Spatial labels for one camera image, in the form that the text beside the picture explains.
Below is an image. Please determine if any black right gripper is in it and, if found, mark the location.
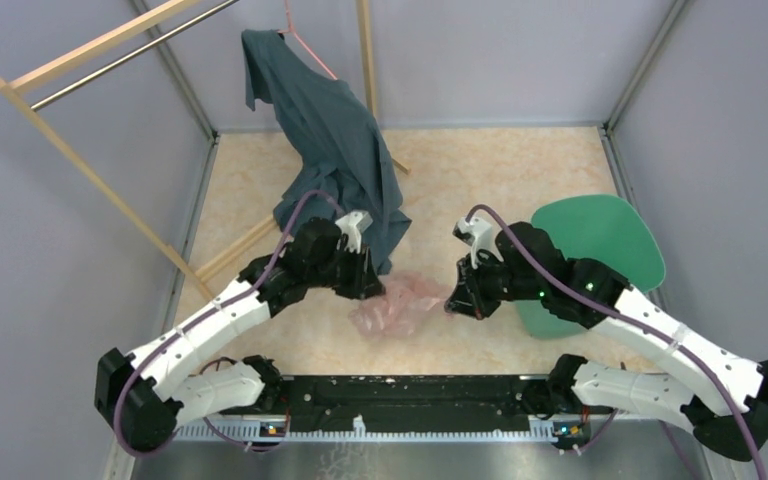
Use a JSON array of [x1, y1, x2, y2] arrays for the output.
[[445, 248, 545, 321]]

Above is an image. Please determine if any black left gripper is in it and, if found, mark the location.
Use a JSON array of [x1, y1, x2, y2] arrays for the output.
[[306, 239, 385, 299]]

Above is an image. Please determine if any pink plastic trash bag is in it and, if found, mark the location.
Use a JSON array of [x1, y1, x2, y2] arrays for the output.
[[348, 270, 452, 338]]

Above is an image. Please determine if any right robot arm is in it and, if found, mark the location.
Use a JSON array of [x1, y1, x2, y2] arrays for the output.
[[445, 217, 768, 462]]

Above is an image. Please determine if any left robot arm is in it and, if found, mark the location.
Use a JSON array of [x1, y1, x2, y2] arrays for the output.
[[94, 210, 385, 457]]

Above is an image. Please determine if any green plastic trash bin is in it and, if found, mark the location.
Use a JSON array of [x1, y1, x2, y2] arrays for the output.
[[515, 193, 668, 341]]

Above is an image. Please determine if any dark teal shirt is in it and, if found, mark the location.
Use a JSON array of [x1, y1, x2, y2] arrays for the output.
[[241, 30, 412, 275]]

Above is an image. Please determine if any pink clothes hanger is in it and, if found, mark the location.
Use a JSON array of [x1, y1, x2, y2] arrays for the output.
[[278, 0, 338, 81]]

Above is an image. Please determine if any wooden clothes rack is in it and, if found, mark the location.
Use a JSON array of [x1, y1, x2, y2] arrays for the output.
[[0, 0, 412, 299]]

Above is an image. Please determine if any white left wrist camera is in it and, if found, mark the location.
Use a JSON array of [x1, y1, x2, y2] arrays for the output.
[[335, 210, 373, 253]]

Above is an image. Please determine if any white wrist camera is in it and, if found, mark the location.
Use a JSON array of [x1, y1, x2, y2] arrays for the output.
[[335, 210, 373, 253], [453, 216, 501, 273]]

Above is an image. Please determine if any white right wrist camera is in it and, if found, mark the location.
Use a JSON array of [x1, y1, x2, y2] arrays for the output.
[[453, 216, 501, 273]]

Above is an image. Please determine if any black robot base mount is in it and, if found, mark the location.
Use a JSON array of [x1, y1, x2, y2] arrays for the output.
[[225, 375, 586, 432]]

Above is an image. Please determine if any grey slotted cable duct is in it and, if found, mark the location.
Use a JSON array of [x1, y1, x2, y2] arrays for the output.
[[175, 416, 559, 444]]

